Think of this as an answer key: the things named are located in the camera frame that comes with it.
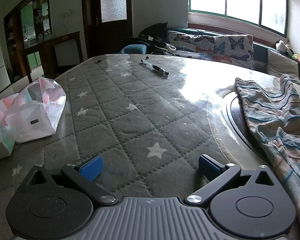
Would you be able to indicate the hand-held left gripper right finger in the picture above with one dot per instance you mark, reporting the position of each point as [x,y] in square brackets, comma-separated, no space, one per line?
[208,166]

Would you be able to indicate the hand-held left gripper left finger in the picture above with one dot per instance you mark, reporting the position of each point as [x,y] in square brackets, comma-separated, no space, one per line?
[91,168]

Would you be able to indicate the striped blue beige garment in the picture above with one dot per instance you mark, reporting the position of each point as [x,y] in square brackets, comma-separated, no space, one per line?
[272,120]

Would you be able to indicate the round black inset cooktop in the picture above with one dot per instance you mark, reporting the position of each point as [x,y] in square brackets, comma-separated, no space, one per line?
[237,122]

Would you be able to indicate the pink white plastic bag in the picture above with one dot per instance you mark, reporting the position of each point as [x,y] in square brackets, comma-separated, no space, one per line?
[40,120]

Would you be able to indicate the white tissue box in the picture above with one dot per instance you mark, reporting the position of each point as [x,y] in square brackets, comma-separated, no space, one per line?
[0,147]

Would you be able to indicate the clear black pen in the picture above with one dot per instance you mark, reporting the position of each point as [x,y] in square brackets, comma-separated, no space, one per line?
[155,67]

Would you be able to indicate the white panel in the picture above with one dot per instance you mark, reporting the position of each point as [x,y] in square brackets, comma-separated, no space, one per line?
[66,53]

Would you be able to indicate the butterfly print pillow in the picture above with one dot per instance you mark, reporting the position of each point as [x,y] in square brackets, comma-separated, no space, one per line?
[232,48]

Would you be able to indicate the butterfly print blanket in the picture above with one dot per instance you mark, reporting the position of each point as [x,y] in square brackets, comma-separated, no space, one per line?
[190,45]

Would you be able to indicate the teal sofa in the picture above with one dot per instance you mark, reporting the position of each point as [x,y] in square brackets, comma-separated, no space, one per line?
[261,52]

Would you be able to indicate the grey pillow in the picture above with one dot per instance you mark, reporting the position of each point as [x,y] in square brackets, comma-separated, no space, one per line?
[282,65]

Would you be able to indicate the blue cushion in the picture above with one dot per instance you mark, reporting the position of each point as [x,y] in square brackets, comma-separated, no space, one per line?
[133,49]

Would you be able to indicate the dark wooden side table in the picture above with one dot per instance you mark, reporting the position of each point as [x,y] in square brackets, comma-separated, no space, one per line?
[47,42]

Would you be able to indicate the white plush toy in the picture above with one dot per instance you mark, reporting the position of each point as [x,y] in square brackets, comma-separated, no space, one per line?
[282,46]

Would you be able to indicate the black bag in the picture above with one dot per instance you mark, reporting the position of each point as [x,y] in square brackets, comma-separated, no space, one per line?
[152,36]

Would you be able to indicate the dark wooden door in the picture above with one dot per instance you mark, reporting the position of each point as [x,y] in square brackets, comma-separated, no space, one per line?
[92,17]

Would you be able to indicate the wooden glass display cabinet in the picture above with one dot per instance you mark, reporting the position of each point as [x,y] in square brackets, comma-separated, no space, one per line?
[15,30]

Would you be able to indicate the green framed window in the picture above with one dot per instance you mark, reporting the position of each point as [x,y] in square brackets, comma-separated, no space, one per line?
[240,0]

